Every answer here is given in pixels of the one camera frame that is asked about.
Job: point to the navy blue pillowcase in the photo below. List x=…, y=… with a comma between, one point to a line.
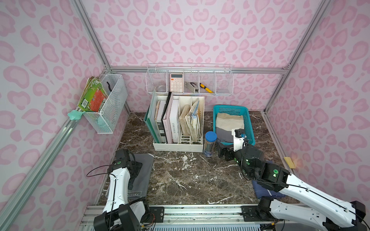
x=264, y=189

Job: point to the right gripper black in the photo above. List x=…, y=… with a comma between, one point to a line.
x=229, y=153

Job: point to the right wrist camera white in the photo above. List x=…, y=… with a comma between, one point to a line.
x=240, y=139

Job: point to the green folder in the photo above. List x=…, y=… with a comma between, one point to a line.
x=150, y=120

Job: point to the yellow utility knife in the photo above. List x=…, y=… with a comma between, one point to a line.
x=206, y=88

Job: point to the pink calculator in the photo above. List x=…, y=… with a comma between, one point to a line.
x=177, y=82

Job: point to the blue lid pencil jar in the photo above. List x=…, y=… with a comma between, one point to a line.
x=210, y=140

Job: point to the pink white book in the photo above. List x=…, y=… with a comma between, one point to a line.
x=170, y=119

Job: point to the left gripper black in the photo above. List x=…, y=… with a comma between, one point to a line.
x=135, y=170

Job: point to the teal plastic basket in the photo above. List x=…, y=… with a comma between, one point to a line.
x=235, y=111

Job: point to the grey pillowcase with white stripe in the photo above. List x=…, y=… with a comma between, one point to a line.
x=141, y=179

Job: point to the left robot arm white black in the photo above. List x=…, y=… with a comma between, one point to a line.
x=119, y=213

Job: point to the green red booklet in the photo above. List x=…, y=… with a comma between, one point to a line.
x=94, y=96

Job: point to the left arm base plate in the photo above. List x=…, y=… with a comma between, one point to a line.
x=154, y=214

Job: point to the white mesh wall basket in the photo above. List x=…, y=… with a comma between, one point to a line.
x=105, y=121

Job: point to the grey stapler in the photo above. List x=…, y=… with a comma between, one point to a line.
x=191, y=87

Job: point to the white file organiser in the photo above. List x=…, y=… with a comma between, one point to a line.
x=184, y=143

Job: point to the clear dome in shelf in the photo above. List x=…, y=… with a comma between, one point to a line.
x=161, y=87

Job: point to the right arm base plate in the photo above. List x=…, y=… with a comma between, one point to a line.
x=250, y=214

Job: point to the white wire wall shelf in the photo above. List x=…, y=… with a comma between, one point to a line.
x=218, y=78

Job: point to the mint green clip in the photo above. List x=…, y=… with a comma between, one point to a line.
x=75, y=115

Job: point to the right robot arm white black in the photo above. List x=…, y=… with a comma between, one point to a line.
x=321, y=211

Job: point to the yellow sticky note pad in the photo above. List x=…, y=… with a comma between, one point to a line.
x=290, y=163

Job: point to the brown paper envelopes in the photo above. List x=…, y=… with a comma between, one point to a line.
x=189, y=118

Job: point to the beige cream grey pillowcase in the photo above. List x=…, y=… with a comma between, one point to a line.
x=225, y=123

